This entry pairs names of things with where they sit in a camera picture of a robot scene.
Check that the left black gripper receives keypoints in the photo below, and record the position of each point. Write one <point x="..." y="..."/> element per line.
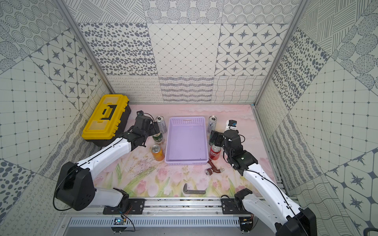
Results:
<point x="151" y="127"/>

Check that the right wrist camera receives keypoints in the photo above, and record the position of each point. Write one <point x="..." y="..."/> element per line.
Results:
<point x="231" y="125"/>

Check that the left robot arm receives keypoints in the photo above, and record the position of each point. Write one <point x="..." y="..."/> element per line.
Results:
<point x="75" y="186"/>

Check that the grey metal angle bracket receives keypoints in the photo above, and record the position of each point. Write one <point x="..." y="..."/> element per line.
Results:
<point x="191" y="191"/>

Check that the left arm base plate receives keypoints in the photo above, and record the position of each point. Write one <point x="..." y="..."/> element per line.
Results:
<point x="131" y="206"/>

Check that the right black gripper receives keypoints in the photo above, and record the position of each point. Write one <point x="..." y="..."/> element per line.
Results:
<point x="220" y="136"/>

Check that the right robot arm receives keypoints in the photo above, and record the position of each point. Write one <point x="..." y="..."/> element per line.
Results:
<point x="279" y="212"/>

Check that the red cola can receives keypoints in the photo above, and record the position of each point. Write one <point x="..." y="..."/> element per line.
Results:
<point x="214" y="153"/>

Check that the aluminium mounting rail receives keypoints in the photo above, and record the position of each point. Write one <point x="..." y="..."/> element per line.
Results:
<point x="159" y="207"/>

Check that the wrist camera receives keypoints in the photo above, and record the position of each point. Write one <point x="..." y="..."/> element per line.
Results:
<point x="231" y="125"/>
<point x="140" y="113"/>

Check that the silver white can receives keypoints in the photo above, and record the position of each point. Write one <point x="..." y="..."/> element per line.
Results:
<point x="212" y="122"/>
<point x="161" y="124"/>

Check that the right black controller box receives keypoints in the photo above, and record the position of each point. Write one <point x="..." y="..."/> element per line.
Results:
<point x="246" y="224"/>

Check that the brown pipe fitting tool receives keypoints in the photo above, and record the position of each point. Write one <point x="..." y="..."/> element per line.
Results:
<point x="213" y="169"/>

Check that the left green circuit board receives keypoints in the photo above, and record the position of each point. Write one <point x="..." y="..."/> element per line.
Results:
<point x="118" y="225"/>

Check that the purple perforated plastic basket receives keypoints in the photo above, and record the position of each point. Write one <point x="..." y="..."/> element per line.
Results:
<point x="187" y="141"/>

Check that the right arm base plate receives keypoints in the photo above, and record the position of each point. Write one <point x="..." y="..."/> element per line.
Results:
<point x="235" y="206"/>

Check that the green and gold beer can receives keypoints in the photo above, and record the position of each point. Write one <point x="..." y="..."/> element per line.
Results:
<point x="158" y="138"/>

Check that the green sprite can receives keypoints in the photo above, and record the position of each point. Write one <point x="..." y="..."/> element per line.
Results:
<point x="211" y="142"/>

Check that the orange soda can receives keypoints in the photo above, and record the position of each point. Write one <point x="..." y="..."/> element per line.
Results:
<point x="157" y="152"/>

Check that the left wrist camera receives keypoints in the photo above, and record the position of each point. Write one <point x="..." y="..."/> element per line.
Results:
<point x="140" y="113"/>

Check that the yellow and black toolbox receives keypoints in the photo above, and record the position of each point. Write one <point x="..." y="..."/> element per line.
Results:
<point x="108" y="120"/>

